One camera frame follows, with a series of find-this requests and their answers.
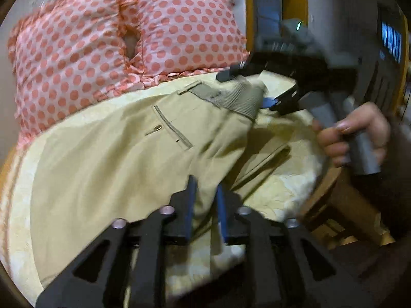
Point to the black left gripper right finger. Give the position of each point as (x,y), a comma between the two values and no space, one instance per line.
(288,267)

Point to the yellow patterned bed sheet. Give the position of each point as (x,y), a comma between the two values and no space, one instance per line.
(280,195)

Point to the khaki beige pants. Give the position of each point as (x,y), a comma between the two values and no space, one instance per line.
(130,163)

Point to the pink polka dot pillow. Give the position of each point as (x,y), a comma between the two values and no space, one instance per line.
(70,54)

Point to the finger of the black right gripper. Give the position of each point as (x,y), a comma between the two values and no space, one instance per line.
(242,68)
(285,103)

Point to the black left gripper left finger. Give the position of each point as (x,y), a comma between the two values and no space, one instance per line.
(125,265)

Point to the wooden chair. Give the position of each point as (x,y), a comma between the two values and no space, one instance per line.
(336,214)

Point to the right hand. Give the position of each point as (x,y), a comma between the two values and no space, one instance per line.
(368,118)

